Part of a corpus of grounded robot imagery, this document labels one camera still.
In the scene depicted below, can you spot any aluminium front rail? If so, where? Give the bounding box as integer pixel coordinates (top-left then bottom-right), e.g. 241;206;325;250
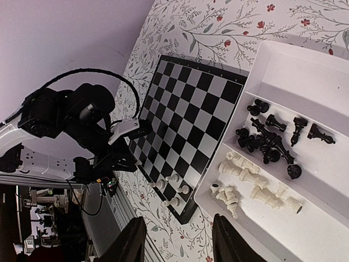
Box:
81;185;153;262

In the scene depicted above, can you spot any floral table mat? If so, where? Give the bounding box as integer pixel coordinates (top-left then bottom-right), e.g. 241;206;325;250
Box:
117;1;348;261

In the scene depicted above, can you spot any white plastic tray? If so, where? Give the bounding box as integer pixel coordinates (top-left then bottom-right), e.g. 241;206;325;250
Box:
194;41;348;261

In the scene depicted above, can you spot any white chess piece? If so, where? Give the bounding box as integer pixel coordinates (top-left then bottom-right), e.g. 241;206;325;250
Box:
148;179;166;189
176;185;190;194
165;174;179;182
163;197;180;207

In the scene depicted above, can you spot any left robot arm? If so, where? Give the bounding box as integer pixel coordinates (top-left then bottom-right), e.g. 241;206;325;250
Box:
1;83;152;184

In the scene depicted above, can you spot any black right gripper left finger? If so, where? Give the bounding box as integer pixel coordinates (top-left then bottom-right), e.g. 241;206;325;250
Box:
94;217;147;262

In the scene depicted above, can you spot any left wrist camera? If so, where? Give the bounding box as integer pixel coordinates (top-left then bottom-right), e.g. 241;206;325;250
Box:
108;118;153;145

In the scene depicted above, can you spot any white chess pieces pile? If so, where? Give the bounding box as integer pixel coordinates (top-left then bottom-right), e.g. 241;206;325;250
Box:
210;151;303;220

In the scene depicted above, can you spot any black grey chessboard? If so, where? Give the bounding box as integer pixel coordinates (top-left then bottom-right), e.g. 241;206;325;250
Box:
130;55;248;224

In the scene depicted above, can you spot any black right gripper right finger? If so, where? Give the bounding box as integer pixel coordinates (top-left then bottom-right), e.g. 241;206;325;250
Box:
212;213;266;262

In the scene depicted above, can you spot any black chess pieces pile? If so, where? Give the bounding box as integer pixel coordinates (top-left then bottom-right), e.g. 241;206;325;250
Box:
236;99;302;180

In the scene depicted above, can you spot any black piece far apart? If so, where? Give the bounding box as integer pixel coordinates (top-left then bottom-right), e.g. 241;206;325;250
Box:
307;123;336;144

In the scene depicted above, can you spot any black pawn apart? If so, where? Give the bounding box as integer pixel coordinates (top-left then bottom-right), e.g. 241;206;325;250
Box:
291;117;308;147

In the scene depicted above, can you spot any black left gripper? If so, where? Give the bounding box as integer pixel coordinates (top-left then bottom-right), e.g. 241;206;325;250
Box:
93;139;137;172

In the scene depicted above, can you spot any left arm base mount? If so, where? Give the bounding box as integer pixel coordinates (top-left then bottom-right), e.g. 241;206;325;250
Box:
92;177;119;198

